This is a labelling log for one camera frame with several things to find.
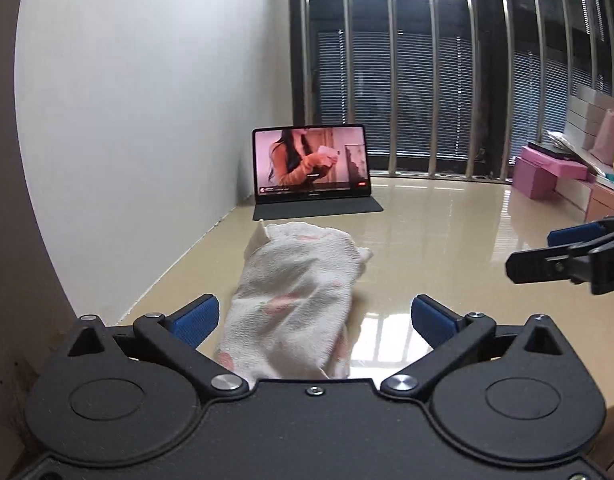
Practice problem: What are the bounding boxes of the large dusty pink storage box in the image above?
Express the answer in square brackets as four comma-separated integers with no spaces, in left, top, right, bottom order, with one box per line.
[585,183,614,222]

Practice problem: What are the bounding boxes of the stack of white boxes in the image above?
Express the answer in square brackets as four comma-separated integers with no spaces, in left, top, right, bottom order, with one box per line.
[564,84,614,151]

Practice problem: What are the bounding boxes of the metal window guard bars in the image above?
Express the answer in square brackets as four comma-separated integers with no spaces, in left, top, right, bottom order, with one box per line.
[288,0,614,183]

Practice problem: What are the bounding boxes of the flat pink box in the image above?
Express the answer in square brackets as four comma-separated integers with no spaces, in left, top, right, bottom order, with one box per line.
[516,146,588,181]

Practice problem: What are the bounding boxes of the small pink cardboard box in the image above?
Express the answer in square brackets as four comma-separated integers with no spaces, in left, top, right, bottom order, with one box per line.
[512,157,557,200]

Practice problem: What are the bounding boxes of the pink pouch bag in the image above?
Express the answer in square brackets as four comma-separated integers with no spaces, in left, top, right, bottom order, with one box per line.
[590,110,614,166]

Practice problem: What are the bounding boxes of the tablet with keyboard cover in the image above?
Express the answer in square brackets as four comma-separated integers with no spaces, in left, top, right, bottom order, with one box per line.
[252,124,383,221]

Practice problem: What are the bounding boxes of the white strawberry print garment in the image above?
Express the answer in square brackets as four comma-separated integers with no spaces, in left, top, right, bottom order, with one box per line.
[214,222,372,385]

